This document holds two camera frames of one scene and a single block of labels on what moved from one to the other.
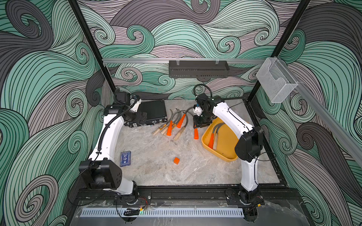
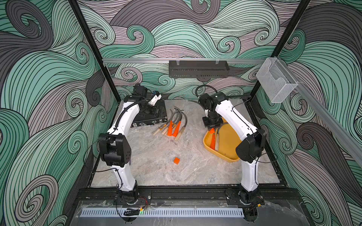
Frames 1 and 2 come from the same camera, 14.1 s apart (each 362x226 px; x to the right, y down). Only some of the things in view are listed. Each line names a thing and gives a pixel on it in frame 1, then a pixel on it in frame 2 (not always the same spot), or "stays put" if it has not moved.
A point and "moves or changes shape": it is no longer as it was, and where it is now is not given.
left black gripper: [137, 120] to [155, 108]
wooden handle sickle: [216, 137] moves or changes shape
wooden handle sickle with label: [157, 131] stays put
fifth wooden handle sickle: [177, 135] stays put
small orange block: [176, 160] stays put
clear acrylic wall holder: [275, 80] stays put
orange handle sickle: [182, 117] to [176, 131]
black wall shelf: [198, 68] stays put
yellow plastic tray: [226, 140] stays put
